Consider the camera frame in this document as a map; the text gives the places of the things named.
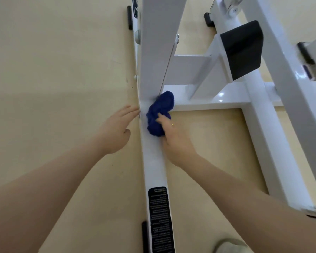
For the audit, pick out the black rubber foot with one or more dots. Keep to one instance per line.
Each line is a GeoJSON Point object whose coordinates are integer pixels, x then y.
{"type": "Point", "coordinates": [208, 19]}
{"type": "Point", "coordinates": [305, 52]}
{"type": "Point", "coordinates": [145, 237]}
{"type": "Point", "coordinates": [130, 17]}

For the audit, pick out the person's left thumb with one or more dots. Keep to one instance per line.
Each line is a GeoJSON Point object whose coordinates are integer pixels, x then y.
{"type": "Point", "coordinates": [127, 131]}

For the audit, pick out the white gym machine frame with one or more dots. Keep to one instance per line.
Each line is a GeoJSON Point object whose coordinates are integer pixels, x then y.
{"type": "Point", "coordinates": [153, 63]}

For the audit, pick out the person's right fingers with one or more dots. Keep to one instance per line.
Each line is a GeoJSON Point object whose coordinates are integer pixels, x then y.
{"type": "Point", "coordinates": [165, 122]}

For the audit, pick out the black warning label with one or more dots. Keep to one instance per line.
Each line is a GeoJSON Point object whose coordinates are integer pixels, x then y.
{"type": "Point", "coordinates": [160, 221]}

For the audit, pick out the person's right forearm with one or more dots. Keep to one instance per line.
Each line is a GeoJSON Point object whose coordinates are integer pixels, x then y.
{"type": "Point", "coordinates": [242, 205]}

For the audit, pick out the person's left forearm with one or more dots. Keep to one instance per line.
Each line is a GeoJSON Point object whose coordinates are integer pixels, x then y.
{"type": "Point", "coordinates": [47, 197]}

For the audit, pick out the black rubber bumper pad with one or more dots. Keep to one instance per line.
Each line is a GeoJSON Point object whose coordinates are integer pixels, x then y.
{"type": "Point", "coordinates": [243, 50]}

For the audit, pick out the dark blue frame label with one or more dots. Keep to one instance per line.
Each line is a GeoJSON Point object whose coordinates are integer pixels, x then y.
{"type": "Point", "coordinates": [134, 7]}

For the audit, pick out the person's left hand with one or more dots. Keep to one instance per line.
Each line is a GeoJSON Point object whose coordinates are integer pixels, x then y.
{"type": "Point", "coordinates": [114, 134]}

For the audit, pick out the silver frame bolt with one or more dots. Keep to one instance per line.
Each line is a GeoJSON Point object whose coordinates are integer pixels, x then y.
{"type": "Point", "coordinates": [137, 37]}
{"type": "Point", "coordinates": [177, 38]}

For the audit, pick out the blue cleaning cloth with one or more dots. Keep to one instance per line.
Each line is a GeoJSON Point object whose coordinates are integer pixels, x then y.
{"type": "Point", "coordinates": [160, 107]}

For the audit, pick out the person's right hand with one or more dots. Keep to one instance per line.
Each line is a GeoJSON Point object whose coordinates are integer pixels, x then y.
{"type": "Point", "coordinates": [177, 144]}

